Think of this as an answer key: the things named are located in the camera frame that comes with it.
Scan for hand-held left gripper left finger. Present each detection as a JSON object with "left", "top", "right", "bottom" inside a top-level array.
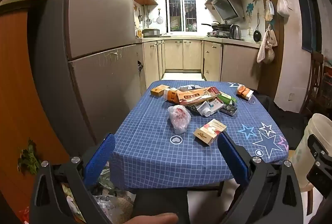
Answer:
[{"left": 29, "top": 133, "right": 116, "bottom": 224}]

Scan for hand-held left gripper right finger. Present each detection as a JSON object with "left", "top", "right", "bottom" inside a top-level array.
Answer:
[{"left": 217, "top": 132, "right": 304, "bottom": 224}]

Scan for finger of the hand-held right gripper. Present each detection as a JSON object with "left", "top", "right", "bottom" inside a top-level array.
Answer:
[{"left": 306, "top": 133, "right": 332, "bottom": 199}]

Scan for white plastic bucket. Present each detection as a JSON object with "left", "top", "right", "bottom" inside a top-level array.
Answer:
[{"left": 293, "top": 113, "right": 332, "bottom": 188}]

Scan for dark foil packet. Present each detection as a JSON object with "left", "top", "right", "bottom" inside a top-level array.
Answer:
[{"left": 220, "top": 105, "right": 238, "bottom": 117}]

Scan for white medicine box blue logo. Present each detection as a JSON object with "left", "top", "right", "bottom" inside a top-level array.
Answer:
[{"left": 196, "top": 100, "right": 224, "bottom": 117}]

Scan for green packet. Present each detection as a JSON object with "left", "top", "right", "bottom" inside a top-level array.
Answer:
[{"left": 216, "top": 93, "right": 238, "bottom": 105}]

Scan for clear plastic bag red print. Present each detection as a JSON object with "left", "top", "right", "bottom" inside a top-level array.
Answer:
[{"left": 168, "top": 105, "right": 192, "bottom": 135}]

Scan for orange and white packet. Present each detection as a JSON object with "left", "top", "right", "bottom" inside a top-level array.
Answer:
[{"left": 236, "top": 84, "right": 254, "bottom": 101}]

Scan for long brown medicine box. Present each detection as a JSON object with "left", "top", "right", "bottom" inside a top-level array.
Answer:
[{"left": 178, "top": 87, "right": 221, "bottom": 105}]

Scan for grey white wrapper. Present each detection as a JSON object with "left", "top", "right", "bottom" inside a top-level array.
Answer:
[{"left": 178, "top": 84, "right": 203, "bottom": 92}]

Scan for small yellow brown box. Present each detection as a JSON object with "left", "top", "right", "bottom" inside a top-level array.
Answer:
[{"left": 150, "top": 85, "right": 170, "bottom": 97}]

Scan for black cloth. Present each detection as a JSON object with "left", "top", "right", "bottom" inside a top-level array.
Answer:
[{"left": 250, "top": 89, "right": 310, "bottom": 152}]

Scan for grey plastic bag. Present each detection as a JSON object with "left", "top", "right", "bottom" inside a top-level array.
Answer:
[{"left": 92, "top": 194, "right": 137, "bottom": 224}]

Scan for green leafy vegetables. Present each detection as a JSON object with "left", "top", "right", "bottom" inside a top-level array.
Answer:
[{"left": 17, "top": 139, "right": 42, "bottom": 176}]

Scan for dark wooden chair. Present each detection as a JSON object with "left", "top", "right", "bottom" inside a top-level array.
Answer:
[{"left": 303, "top": 51, "right": 332, "bottom": 121}]

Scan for orange wooden cabinet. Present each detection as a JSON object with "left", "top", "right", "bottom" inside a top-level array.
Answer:
[{"left": 0, "top": 0, "right": 72, "bottom": 217}]

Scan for beige kitchen base cabinets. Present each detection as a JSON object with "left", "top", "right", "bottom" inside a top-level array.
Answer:
[{"left": 142, "top": 39, "right": 261, "bottom": 82}]

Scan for hanging plastic bags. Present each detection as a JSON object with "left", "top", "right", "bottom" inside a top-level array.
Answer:
[{"left": 256, "top": 27, "right": 278, "bottom": 65}]

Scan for hanging black frying pan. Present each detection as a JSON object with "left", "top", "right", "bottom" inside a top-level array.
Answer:
[{"left": 253, "top": 13, "right": 262, "bottom": 43}]

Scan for gas stove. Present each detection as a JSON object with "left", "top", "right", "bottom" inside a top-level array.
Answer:
[{"left": 206, "top": 30, "right": 232, "bottom": 38}]

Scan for grey refrigerator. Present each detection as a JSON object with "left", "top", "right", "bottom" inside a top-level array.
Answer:
[{"left": 33, "top": 0, "right": 147, "bottom": 153}]

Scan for steel kettle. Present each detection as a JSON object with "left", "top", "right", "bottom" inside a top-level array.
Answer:
[{"left": 229, "top": 24, "right": 242, "bottom": 40}]

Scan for dark interior window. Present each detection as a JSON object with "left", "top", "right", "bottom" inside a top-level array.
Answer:
[{"left": 293, "top": 0, "right": 322, "bottom": 53}]

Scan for black wok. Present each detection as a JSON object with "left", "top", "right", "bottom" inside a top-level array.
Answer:
[{"left": 201, "top": 21, "right": 232, "bottom": 31}]

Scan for steel rice cooker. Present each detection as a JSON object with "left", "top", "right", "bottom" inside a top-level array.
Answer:
[{"left": 142, "top": 28, "right": 161, "bottom": 38}]

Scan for hanging white plastic bag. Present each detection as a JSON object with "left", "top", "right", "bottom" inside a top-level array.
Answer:
[{"left": 276, "top": 0, "right": 291, "bottom": 18}]

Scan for steel range hood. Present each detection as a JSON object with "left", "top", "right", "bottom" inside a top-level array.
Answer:
[{"left": 205, "top": 0, "right": 246, "bottom": 23}]

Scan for kitchen window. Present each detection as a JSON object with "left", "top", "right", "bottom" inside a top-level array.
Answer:
[{"left": 164, "top": 0, "right": 198, "bottom": 33}]

